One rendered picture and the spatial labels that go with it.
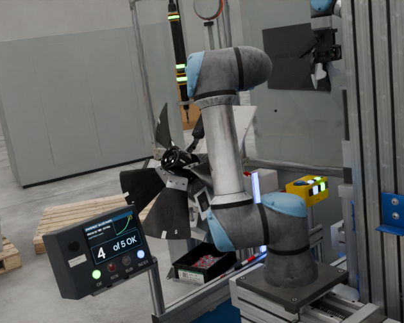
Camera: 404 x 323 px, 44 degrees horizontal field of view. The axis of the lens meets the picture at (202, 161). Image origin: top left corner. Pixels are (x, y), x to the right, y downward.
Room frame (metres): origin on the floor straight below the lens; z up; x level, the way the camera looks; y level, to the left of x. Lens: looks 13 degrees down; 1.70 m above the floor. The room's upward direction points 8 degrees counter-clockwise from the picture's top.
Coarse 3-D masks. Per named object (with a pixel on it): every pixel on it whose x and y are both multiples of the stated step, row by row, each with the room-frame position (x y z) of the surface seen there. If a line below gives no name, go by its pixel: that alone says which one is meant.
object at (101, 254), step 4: (100, 244) 1.32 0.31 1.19; (104, 244) 1.32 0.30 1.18; (92, 248) 1.30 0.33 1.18; (96, 248) 1.31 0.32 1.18; (100, 248) 1.31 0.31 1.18; (104, 248) 1.32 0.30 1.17; (92, 252) 1.29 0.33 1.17; (96, 252) 1.30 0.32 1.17; (100, 252) 1.31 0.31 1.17; (104, 252) 1.31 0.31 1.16; (108, 252) 1.32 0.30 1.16; (96, 256) 1.30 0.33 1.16; (100, 256) 1.30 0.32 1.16; (104, 256) 1.31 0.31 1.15; (108, 256) 1.32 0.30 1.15; (96, 260) 1.29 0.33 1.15; (100, 260) 1.30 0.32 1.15; (104, 260) 1.30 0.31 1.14; (96, 264) 1.29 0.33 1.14
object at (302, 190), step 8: (312, 176) 2.06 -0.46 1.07; (288, 184) 2.00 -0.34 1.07; (312, 184) 1.96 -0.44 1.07; (288, 192) 1.99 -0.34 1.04; (296, 192) 1.96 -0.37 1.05; (304, 192) 1.93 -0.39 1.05; (320, 192) 1.99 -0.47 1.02; (304, 200) 1.93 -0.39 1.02; (312, 200) 1.95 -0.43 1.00; (320, 200) 1.99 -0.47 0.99
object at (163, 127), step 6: (162, 114) 2.41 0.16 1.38; (162, 120) 2.40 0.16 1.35; (162, 126) 2.39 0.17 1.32; (168, 126) 2.30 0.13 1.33; (156, 132) 2.48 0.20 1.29; (162, 132) 2.39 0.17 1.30; (168, 132) 2.29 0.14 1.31; (156, 138) 2.48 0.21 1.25; (162, 138) 2.40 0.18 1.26; (168, 138) 2.29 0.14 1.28; (162, 144) 2.42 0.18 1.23; (168, 144) 2.31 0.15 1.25
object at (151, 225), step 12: (168, 192) 2.07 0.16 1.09; (180, 192) 2.07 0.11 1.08; (156, 204) 2.04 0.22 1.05; (168, 204) 2.03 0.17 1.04; (180, 204) 2.04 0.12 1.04; (156, 216) 2.01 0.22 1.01; (168, 216) 2.00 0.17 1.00; (180, 216) 2.00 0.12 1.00; (144, 228) 1.99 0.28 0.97; (156, 228) 1.97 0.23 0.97; (168, 228) 1.96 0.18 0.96; (180, 228) 1.96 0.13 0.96
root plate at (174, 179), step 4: (168, 176) 2.12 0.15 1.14; (172, 176) 2.12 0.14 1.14; (176, 176) 2.12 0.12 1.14; (168, 180) 2.11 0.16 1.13; (172, 180) 2.11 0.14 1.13; (176, 180) 2.11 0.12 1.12; (180, 180) 2.12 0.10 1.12; (184, 180) 2.12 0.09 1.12; (168, 184) 2.10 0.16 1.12; (172, 184) 2.10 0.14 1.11; (180, 184) 2.11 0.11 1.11; (176, 188) 2.09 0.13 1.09; (180, 188) 2.09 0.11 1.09; (184, 188) 2.09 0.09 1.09
